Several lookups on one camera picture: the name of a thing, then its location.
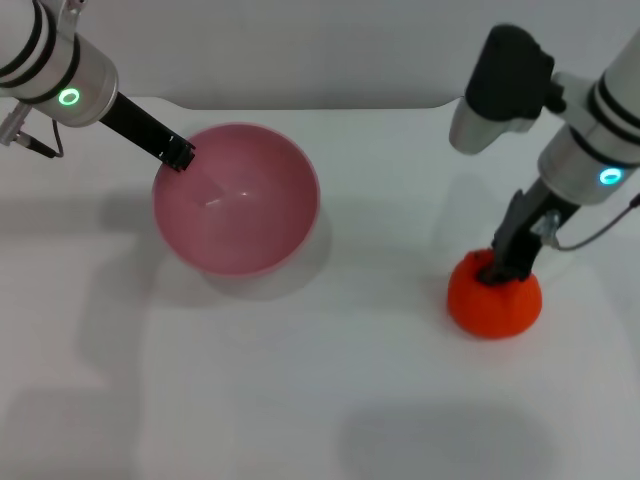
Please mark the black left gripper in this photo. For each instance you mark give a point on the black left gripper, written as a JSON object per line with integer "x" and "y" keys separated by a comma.
{"x": 145, "y": 132}

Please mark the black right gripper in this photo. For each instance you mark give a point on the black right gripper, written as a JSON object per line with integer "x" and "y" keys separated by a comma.
{"x": 520, "y": 235}

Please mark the orange toy fruit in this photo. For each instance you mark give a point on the orange toy fruit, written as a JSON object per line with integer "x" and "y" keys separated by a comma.
{"x": 495, "y": 307}

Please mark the pink plastic bowl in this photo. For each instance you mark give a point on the pink plastic bowl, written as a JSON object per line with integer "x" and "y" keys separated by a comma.
{"x": 250, "y": 220}

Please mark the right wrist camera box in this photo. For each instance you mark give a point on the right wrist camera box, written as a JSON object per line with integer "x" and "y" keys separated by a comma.
{"x": 505, "y": 80}

